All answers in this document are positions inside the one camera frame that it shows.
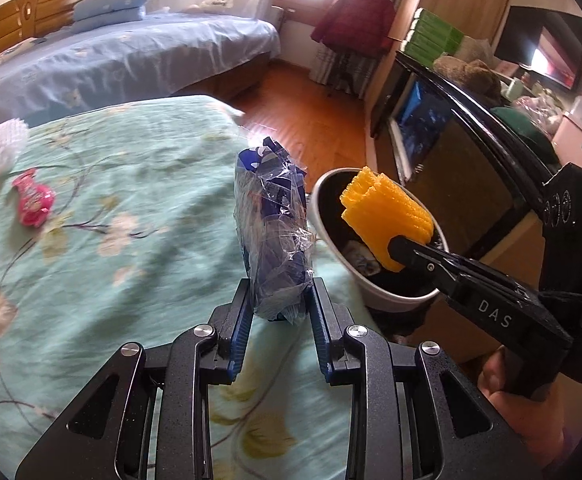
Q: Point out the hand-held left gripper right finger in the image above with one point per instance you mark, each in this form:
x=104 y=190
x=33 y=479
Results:
x=321 y=332

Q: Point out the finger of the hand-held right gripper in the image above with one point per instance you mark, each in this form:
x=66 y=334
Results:
x=416 y=252

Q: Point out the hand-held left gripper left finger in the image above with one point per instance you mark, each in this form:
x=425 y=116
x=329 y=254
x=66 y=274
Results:
x=238 y=332

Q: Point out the yellow foam net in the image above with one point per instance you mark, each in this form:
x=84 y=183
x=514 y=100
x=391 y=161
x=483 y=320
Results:
x=381 y=210

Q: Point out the round black trash can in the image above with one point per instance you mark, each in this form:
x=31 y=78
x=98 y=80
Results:
x=336 y=195

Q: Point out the blue plastic wrapper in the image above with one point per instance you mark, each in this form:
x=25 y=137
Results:
x=271 y=220

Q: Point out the person's right hand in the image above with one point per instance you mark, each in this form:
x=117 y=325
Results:
x=526 y=420

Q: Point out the black television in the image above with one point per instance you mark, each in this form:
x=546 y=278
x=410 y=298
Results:
x=471 y=170

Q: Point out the floral green blanket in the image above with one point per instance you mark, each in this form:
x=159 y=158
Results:
x=96 y=260

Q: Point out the dark green hat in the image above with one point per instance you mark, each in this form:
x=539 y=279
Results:
x=521 y=130

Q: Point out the pink plastic bag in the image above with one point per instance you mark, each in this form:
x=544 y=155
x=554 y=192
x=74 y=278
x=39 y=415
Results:
x=536 y=110

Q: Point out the brown teddy bear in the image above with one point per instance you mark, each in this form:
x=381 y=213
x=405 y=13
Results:
x=466 y=72

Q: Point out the pale green cup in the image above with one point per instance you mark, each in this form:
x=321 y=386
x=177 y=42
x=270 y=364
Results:
x=513 y=91

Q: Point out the coat stand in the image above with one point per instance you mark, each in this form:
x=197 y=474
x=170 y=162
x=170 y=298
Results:
x=343 y=72

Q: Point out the patterned curtain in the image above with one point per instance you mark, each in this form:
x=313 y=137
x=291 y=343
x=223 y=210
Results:
x=323 y=62

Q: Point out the stack of green boxes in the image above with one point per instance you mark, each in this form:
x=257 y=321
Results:
x=431 y=35

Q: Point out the pink candy wrapper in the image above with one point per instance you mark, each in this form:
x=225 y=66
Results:
x=33 y=200

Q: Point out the red jacket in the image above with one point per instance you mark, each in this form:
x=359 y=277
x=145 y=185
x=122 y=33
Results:
x=356 y=15

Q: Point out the black flat screen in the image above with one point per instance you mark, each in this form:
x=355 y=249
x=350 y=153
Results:
x=536 y=35

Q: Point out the bed with blue sheet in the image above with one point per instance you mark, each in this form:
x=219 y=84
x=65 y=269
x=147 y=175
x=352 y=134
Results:
x=121 y=60

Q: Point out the white plush pillow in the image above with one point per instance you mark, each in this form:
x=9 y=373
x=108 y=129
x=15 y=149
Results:
x=216 y=0

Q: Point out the folded blue quilt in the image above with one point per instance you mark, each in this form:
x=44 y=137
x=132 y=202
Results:
x=111 y=7

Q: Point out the wooden headboard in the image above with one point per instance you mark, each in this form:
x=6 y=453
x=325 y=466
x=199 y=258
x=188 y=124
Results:
x=21 y=15

